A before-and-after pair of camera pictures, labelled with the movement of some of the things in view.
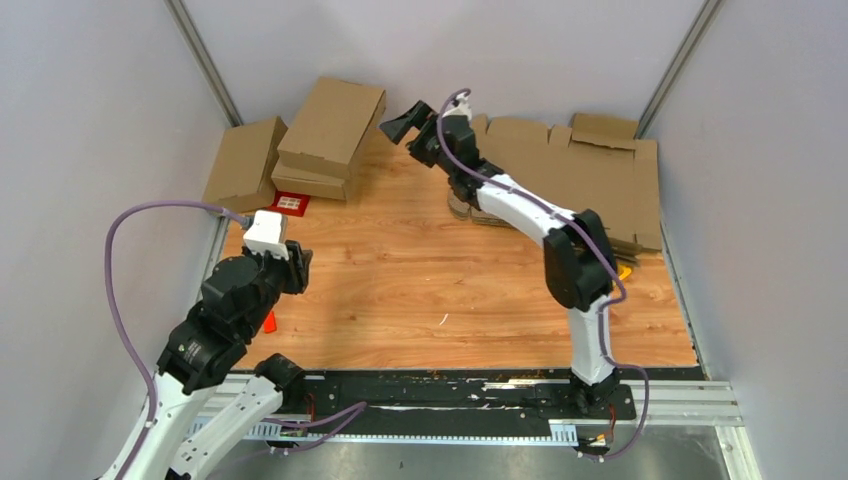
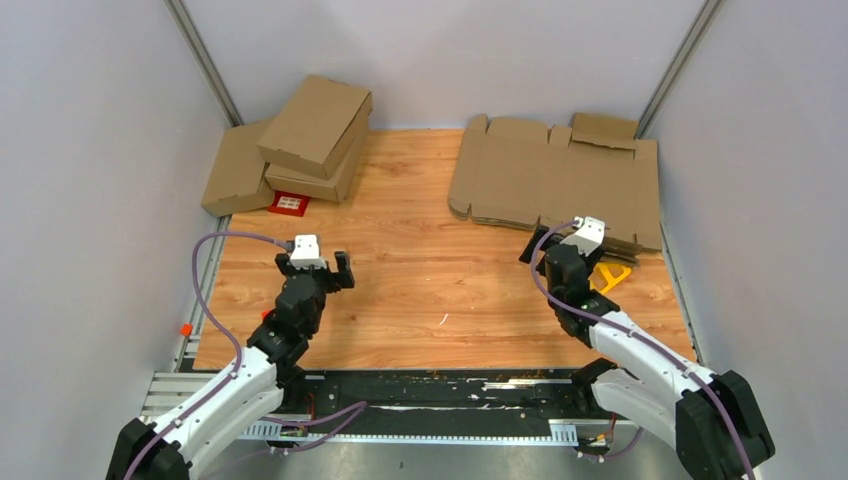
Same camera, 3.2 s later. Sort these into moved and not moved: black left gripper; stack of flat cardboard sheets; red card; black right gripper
Moved: black right gripper; black left gripper
Not moved: red card; stack of flat cardboard sheets
